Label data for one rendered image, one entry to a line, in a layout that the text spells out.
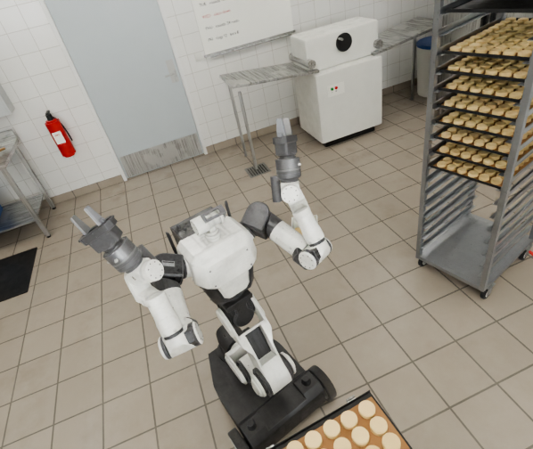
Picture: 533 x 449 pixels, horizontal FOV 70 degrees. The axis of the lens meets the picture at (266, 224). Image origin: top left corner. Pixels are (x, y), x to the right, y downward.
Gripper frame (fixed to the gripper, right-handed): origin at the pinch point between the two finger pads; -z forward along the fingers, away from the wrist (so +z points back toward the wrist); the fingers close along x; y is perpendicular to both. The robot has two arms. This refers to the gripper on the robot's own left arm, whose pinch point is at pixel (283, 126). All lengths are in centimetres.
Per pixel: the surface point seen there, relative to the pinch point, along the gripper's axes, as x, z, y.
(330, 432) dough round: 38, 88, -23
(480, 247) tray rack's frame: -162, 95, -61
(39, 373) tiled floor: 3, 143, 205
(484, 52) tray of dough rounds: -89, -22, -62
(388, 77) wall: -456, -52, 52
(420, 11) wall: -460, -128, 9
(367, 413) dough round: 29, 86, -32
